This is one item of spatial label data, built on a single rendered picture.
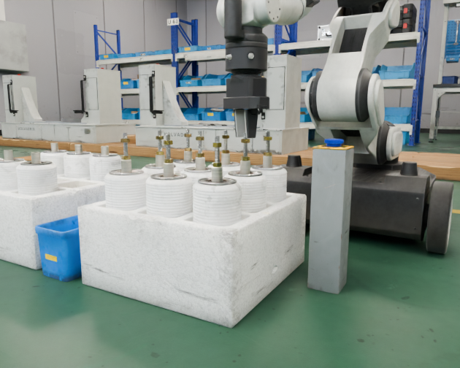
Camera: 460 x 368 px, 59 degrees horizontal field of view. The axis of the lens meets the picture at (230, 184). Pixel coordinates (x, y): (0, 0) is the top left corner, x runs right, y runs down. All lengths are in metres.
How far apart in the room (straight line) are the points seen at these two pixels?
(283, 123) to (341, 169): 2.21
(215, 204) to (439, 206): 0.64
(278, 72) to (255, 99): 2.25
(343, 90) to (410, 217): 0.39
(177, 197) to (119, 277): 0.22
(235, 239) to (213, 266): 0.07
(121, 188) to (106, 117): 3.40
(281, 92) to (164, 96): 1.19
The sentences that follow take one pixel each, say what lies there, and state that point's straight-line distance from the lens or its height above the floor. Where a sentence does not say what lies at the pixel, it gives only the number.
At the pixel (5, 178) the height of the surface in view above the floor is 0.21.
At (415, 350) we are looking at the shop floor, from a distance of 0.78.
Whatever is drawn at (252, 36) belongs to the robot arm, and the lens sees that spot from 0.85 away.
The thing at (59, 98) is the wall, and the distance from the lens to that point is 8.43.
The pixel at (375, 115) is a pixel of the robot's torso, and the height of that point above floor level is 0.38.
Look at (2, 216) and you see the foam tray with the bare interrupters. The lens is 1.19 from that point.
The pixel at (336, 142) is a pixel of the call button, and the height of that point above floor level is 0.32.
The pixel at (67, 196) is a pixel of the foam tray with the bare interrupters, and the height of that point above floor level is 0.17.
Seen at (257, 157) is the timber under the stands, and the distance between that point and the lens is 3.00.
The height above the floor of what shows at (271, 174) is 0.24.
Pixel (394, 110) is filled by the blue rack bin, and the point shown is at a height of 0.42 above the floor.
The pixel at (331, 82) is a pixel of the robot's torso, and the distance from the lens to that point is 1.14.
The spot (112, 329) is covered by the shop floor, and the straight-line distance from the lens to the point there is 0.80.
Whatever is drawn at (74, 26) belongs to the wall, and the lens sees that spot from 8.85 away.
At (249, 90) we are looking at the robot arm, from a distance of 0.84.
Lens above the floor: 0.38
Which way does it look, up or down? 10 degrees down
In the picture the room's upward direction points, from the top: straight up
